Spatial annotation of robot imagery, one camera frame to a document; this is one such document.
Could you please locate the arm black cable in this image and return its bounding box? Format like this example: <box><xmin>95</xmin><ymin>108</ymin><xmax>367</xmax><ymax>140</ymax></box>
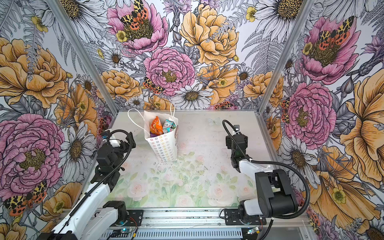
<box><xmin>50</xmin><ymin>129</ymin><xmax>135</xmax><ymax>240</ymax></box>
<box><xmin>221</xmin><ymin>119</ymin><xmax>311</xmax><ymax>220</ymax></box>

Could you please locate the orange snack packet back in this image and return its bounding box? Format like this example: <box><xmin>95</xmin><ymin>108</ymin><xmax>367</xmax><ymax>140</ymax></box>
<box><xmin>150</xmin><ymin>116</ymin><xmax>164</xmax><ymax>136</ymax></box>

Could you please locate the teal Fox's candy packet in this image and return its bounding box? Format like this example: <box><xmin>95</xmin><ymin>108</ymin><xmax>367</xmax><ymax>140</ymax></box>
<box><xmin>163</xmin><ymin>120</ymin><xmax>177</xmax><ymax>134</ymax></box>

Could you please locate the white paper bag with cartoon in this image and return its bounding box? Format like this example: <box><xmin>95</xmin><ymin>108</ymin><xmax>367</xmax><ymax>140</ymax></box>
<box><xmin>127</xmin><ymin>105</ymin><xmax>179</xmax><ymax>162</ymax></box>

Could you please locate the green circuit board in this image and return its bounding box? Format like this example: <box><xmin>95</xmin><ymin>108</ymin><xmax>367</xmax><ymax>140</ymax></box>
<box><xmin>247</xmin><ymin>227</ymin><xmax>260</xmax><ymax>235</ymax></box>
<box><xmin>112</xmin><ymin>229</ymin><xmax>135</xmax><ymax>238</ymax></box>

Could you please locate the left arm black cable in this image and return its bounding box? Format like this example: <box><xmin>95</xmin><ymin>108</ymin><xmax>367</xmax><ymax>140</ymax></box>
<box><xmin>50</xmin><ymin>129</ymin><xmax>135</xmax><ymax>240</ymax></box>

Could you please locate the aluminium frame post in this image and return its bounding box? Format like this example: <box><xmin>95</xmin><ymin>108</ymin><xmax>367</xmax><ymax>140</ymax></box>
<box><xmin>258</xmin><ymin>1</ymin><xmax>314</xmax><ymax>115</ymax></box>
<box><xmin>47</xmin><ymin>1</ymin><xmax>119</xmax><ymax>117</ymax></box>

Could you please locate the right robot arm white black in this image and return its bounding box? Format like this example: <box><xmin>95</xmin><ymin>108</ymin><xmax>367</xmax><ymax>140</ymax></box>
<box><xmin>226</xmin><ymin>134</ymin><xmax>302</xmax><ymax>224</ymax></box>

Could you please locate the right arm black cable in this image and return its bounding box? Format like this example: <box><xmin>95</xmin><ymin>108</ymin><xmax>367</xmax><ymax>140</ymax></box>
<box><xmin>221</xmin><ymin>119</ymin><xmax>311</xmax><ymax>220</ymax></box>

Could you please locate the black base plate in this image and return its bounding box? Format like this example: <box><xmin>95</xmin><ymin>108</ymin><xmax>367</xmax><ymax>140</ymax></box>
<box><xmin>220</xmin><ymin>209</ymin><xmax>267</xmax><ymax>226</ymax></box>
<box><xmin>115</xmin><ymin>210</ymin><xmax>144</xmax><ymax>227</ymax></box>

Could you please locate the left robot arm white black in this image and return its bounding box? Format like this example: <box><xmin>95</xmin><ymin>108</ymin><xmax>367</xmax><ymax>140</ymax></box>
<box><xmin>38</xmin><ymin>134</ymin><xmax>136</xmax><ymax>240</ymax></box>

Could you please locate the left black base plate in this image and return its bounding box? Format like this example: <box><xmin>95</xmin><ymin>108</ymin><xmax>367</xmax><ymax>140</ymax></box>
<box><xmin>115</xmin><ymin>210</ymin><xmax>144</xmax><ymax>227</ymax></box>

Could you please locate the left green circuit board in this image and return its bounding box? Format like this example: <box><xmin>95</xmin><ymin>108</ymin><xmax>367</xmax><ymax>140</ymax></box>
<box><xmin>112</xmin><ymin>229</ymin><xmax>135</xmax><ymax>238</ymax></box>

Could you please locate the aluminium front rail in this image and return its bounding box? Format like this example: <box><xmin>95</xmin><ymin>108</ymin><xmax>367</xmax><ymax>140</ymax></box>
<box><xmin>53</xmin><ymin>206</ymin><xmax>311</xmax><ymax>230</ymax></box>

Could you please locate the right aluminium frame post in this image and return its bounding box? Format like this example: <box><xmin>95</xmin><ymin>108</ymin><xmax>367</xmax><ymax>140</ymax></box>
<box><xmin>258</xmin><ymin>1</ymin><xmax>314</xmax><ymax>115</ymax></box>

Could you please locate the right green circuit board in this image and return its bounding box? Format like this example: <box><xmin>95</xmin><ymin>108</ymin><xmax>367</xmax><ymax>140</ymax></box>
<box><xmin>247</xmin><ymin>227</ymin><xmax>260</xmax><ymax>235</ymax></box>

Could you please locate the white vented cable duct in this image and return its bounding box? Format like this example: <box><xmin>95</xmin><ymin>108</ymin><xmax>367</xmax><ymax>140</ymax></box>
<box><xmin>110</xmin><ymin>228</ymin><xmax>243</xmax><ymax>240</ymax></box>

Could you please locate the left aluminium frame post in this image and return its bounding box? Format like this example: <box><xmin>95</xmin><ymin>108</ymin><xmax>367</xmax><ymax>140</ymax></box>
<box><xmin>47</xmin><ymin>1</ymin><xmax>119</xmax><ymax>117</ymax></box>

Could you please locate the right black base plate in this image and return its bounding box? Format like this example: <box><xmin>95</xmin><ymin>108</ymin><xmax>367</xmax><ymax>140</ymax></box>
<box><xmin>220</xmin><ymin>209</ymin><xmax>267</xmax><ymax>226</ymax></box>

